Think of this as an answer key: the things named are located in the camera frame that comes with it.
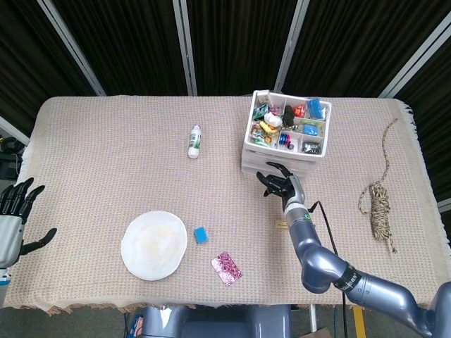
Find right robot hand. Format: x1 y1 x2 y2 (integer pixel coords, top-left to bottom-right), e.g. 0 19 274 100
256 161 306 211

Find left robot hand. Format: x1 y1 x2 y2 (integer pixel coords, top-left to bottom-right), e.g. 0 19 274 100
0 177 58 268

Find white drawer organizer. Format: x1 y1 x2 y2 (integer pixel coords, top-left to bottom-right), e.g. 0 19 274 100
240 89 333 177

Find colourful candy packets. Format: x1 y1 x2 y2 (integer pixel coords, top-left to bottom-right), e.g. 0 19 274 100
250 125 279 146

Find blue and green packet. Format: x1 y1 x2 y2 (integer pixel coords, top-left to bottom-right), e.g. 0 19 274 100
301 119 322 137

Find black pouch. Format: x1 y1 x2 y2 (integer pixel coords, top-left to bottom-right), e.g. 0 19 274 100
281 105 297 126

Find blue plastic pack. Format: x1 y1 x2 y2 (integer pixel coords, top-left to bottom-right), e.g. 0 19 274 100
306 98 323 119

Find pink patterned card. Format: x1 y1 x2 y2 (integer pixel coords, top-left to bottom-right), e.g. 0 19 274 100
211 251 243 288

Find white bottle green label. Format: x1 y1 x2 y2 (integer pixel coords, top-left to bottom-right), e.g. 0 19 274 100
187 124 204 160

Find beige woven tablecloth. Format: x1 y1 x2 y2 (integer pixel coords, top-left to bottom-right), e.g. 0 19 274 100
5 94 451 315

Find white table leg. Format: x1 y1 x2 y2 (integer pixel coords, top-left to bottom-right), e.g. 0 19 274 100
307 304 318 334

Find white paper plate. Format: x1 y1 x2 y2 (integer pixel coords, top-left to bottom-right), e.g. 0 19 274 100
121 210 188 282

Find grey-blue robot torso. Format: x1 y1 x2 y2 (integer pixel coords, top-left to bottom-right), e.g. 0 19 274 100
140 304 293 338

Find blue and red package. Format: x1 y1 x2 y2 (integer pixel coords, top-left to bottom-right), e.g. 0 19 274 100
128 313 145 338

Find black pleated curtain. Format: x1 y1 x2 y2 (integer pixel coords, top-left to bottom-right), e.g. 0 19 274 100
396 35 451 208
185 0 300 96
49 0 190 96
281 0 451 99
0 0 98 123

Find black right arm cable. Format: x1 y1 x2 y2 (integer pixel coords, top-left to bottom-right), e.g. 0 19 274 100
305 200 353 338

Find black equipment with cables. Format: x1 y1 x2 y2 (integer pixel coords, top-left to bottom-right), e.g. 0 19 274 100
0 136 25 186

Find beige twine rope bundle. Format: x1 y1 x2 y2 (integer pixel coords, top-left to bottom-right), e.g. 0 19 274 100
358 118 399 254

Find aluminium frame post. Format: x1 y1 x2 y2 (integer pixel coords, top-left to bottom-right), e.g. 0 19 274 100
273 0 311 92
37 0 106 96
172 0 198 96
378 10 451 99
0 115 31 145

